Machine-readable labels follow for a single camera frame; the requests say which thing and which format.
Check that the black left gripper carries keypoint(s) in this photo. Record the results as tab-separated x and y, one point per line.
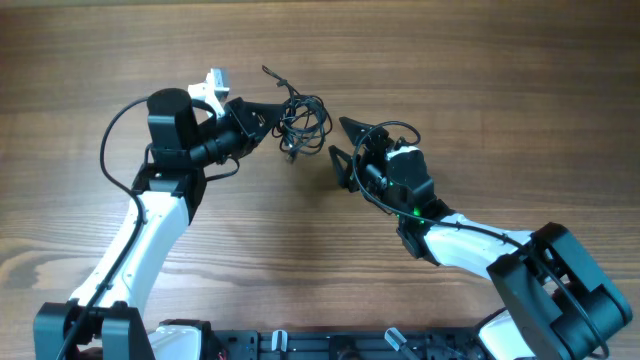
249	140

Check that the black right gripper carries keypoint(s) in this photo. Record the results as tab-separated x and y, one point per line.
378	144

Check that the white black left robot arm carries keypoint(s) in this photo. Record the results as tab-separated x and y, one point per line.
102	319

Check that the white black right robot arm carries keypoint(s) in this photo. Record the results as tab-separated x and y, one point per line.
558	303

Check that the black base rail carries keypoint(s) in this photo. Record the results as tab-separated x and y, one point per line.
350	345

